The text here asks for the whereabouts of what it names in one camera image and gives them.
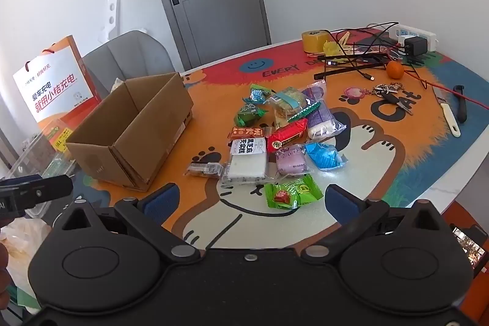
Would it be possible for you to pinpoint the red cable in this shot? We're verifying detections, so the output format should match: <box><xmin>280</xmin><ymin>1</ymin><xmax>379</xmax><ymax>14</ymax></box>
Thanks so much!
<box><xmin>405</xmin><ymin>64</ymin><xmax>489</xmax><ymax>110</ymax></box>

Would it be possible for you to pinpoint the wooden clip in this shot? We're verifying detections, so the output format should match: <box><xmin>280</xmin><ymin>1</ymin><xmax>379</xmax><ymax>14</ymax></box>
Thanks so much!
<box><xmin>338</xmin><ymin>31</ymin><xmax>355</xmax><ymax>52</ymax></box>

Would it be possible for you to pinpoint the round purple cake packet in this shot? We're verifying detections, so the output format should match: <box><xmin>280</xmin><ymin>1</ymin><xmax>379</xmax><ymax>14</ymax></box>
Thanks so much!
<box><xmin>275</xmin><ymin>144</ymin><xmax>310</xmax><ymax>176</ymax></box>

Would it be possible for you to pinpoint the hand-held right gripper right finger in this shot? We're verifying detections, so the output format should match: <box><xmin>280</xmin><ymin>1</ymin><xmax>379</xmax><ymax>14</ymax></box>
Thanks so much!
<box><xmin>302</xmin><ymin>184</ymin><xmax>453</xmax><ymax>263</ymax></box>

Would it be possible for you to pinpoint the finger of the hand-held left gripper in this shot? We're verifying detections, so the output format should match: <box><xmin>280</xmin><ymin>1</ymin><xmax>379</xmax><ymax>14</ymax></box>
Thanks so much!
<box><xmin>15</xmin><ymin>175</ymin><xmax>74</xmax><ymax>213</ymax></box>

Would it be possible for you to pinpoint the black charger plug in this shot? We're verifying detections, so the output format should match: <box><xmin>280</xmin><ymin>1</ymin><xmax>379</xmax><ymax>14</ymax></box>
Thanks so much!
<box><xmin>404</xmin><ymin>37</ymin><xmax>428</xmax><ymax>57</ymax></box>

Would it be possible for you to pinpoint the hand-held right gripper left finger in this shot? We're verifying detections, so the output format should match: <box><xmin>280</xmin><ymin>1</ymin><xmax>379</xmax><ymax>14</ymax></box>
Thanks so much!
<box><xmin>50</xmin><ymin>182</ymin><xmax>200</xmax><ymax>266</ymax></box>

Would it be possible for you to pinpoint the bunch of keys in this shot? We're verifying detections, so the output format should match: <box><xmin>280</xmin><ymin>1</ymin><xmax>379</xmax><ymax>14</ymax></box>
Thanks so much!
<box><xmin>368</xmin><ymin>82</ymin><xmax>415</xmax><ymax>117</ymax></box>

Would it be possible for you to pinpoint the white-handled knife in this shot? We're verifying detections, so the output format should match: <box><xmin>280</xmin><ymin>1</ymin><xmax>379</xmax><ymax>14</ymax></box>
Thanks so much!
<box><xmin>432</xmin><ymin>86</ymin><xmax>461</xmax><ymax>138</ymax></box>

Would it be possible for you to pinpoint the yellow tape roll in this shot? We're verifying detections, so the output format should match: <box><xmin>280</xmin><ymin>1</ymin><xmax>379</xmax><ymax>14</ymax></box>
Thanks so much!
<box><xmin>301</xmin><ymin>30</ymin><xmax>329</xmax><ymax>54</ymax></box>

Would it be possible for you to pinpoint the clear plastic container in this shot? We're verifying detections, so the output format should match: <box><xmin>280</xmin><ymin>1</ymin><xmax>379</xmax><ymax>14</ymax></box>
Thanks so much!
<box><xmin>7</xmin><ymin>119</ymin><xmax>79</xmax><ymax>217</ymax></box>

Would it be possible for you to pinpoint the white wall panel with holes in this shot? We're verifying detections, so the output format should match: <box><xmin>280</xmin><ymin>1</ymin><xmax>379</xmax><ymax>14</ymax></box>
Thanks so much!
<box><xmin>100</xmin><ymin>0</ymin><xmax>120</xmax><ymax>42</ymax></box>

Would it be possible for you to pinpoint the orange brown snack packet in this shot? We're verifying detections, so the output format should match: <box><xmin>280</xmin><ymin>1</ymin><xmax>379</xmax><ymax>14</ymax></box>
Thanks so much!
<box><xmin>228</xmin><ymin>126</ymin><xmax>273</xmax><ymax>142</ymax></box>

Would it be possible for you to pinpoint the black handled tool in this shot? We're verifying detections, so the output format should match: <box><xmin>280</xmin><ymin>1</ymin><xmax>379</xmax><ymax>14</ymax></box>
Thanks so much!
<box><xmin>453</xmin><ymin>84</ymin><xmax>469</xmax><ymax>124</ymax></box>

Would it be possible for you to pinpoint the grey chair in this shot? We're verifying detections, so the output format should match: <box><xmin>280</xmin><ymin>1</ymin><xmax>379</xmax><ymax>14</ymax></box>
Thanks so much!
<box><xmin>82</xmin><ymin>30</ymin><xmax>176</xmax><ymax>100</ymax></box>

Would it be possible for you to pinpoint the orange tangerine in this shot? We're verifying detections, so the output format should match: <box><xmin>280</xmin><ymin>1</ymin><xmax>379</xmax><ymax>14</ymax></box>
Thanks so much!
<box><xmin>387</xmin><ymin>61</ymin><xmax>406</xmax><ymax>79</ymax></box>

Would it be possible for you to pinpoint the orange and white paper bag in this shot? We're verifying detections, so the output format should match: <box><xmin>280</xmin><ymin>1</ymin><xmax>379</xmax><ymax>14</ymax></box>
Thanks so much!
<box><xmin>13</xmin><ymin>35</ymin><xmax>102</xmax><ymax>136</ymax></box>

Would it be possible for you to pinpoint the clear pastry packet teal band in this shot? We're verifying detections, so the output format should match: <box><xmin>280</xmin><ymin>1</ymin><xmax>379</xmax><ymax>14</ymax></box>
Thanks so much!
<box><xmin>265</xmin><ymin>87</ymin><xmax>308</xmax><ymax>128</ymax></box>

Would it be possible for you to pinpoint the green and blue candy packet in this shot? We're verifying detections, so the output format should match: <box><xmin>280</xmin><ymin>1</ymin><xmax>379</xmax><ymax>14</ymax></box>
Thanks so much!
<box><xmin>249</xmin><ymin>83</ymin><xmax>274</xmax><ymax>104</ymax></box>

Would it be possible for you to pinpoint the red snack packet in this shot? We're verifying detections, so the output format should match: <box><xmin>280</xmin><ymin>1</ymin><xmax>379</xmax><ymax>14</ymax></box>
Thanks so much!
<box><xmin>267</xmin><ymin>118</ymin><xmax>309</xmax><ymax>153</ymax></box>

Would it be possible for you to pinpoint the bright green packet red print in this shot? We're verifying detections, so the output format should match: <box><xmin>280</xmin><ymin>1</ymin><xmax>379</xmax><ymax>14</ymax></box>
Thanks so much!
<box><xmin>263</xmin><ymin>174</ymin><xmax>325</xmax><ymax>211</ymax></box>

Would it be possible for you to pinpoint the brown cardboard box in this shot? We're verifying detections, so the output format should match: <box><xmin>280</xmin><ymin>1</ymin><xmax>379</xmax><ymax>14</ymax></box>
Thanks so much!
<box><xmin>66</xmin><ymin>72</ymin><xmax>195</xmax><ymax>192</ymax></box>

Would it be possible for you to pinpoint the pink keychain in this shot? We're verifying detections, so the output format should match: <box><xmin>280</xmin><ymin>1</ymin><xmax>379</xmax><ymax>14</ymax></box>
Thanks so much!
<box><xmin>344</xmin><ymin>86</ymin><xmax>370</xmax><ymax>100</ymax></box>

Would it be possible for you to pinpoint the white power strip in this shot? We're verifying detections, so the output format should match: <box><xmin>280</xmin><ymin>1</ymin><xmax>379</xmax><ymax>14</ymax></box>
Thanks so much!
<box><xmin>393</xmin><ymin>24</ymin><xmax>438</xmax><ymax>52</ymax></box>

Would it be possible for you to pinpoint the blue snack packet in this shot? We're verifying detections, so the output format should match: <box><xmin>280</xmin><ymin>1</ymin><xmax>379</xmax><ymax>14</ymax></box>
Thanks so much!
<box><xmin>304</xmin><ymin>141</ymin><xmax>349</xmax><ymax>171</ymax></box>

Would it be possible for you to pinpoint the black metal stand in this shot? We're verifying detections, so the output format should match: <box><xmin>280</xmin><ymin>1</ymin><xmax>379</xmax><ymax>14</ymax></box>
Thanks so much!
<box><xmin>314</xmin><ymin>53</ymin><xmax>389</xmax><ymax>81</ymax></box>

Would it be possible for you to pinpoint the white black-lettered snack packet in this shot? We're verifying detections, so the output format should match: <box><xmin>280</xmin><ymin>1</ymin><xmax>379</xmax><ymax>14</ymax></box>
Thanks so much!
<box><xmin>221</xmin><ymin>137</ymin><xmax>268</xmax><ymax>184</ymax></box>

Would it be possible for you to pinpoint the small clear dark snack packet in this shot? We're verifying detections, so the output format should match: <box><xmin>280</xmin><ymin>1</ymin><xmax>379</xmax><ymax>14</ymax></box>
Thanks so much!
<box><xmin>186</xmin><ymin>162</ymin><xmax>224</xmax><ymax>179</ymax></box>

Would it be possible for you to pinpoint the green serrated stick packet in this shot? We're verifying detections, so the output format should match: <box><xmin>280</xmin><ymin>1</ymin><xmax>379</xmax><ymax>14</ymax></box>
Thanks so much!
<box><xmin>287</xmin><ymin>101</ymin><xmax>322</xmax><ymax>124</ymax></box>

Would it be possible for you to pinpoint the long purple cake packet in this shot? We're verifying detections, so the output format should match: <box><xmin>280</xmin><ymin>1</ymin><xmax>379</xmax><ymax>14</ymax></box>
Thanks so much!
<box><xmin>302</xmin><ymin>79</ymin><xmax>347</xmax><ymax>140</ymax></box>

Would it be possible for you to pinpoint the white plastic bag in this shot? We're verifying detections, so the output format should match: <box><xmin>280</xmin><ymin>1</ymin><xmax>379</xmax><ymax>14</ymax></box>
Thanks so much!
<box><xmin>0</xmin><ymin>217</ymin><xmax>53</xmax><ymax>311</ymax></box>

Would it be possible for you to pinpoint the dark green snack packet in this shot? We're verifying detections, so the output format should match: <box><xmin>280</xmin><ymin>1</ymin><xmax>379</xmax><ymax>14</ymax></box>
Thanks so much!
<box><xmin>234</xmin><ymin>103</ymin><xmax>267</xmax><ymax>127</ymax></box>

